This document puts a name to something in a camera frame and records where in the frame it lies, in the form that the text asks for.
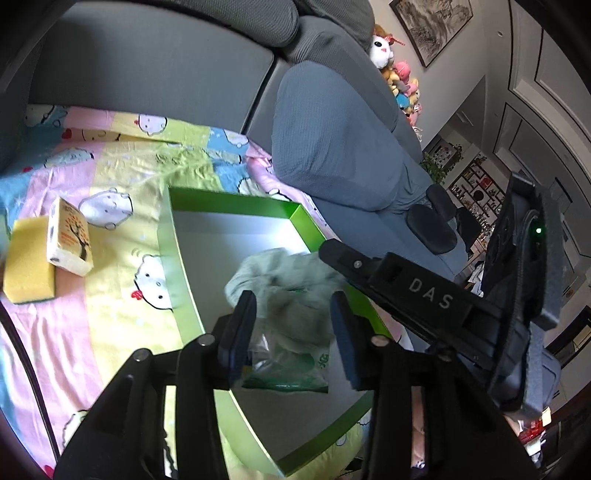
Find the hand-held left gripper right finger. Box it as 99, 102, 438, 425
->
330, 291, 539, 480

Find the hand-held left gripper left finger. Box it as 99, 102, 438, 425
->
53, 290, 258, 480

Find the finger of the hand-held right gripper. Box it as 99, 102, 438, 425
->
318, 240, 385, 288

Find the pale green cloth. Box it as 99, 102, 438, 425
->
225, 248, 345, 354

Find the clear green-printed plastic bag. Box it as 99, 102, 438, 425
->
240, 330, 331, 394

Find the green cardboard box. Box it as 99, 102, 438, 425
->
157, 185, 400, 478

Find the yellow green sponge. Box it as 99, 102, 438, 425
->
2, 215, 57, 305

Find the black oval pad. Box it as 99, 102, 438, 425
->
425, 185, 458, 217
406, 204, 458, 254

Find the dark display shelf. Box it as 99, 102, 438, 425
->
448, 154, 506, 217

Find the potted green plant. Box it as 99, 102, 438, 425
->
420, 143, 462, 185

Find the grey waffle cushion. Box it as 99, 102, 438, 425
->
271, 60, 423, 215

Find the pile of plush toys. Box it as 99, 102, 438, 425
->
368, 23, 423, 130

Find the white orange tissue pack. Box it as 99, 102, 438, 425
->
46, 196, 94, 277

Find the cartoon printed blanket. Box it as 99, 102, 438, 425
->
0, 104, 416, 480

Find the framed landscape painting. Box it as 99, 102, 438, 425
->
389, 0, 474, 68

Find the grey sofa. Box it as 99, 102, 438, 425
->
0, 0, 467, 278

